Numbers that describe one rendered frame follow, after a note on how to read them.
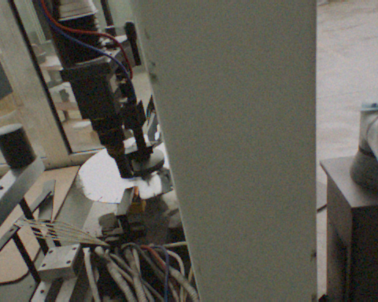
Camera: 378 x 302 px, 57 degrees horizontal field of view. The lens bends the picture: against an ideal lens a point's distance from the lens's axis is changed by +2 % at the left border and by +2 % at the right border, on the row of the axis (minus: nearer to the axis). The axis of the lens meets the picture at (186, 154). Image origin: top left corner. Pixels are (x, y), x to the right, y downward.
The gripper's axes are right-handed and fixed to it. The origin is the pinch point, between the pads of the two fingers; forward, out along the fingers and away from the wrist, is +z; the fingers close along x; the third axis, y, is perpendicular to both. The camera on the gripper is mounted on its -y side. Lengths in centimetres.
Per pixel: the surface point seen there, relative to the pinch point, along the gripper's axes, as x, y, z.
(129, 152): -3.0, 12.6, -0.1
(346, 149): 116, -174, 9
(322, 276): 88, -62, 51
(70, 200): -21.4, -18.8, 36.2
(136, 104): -4.6, 13.4, -10.7
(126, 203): 1.3, 23.1, 5.4
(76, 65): -12.5, 27.6, -16.4
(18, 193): -18.8, 23.1, 11.9
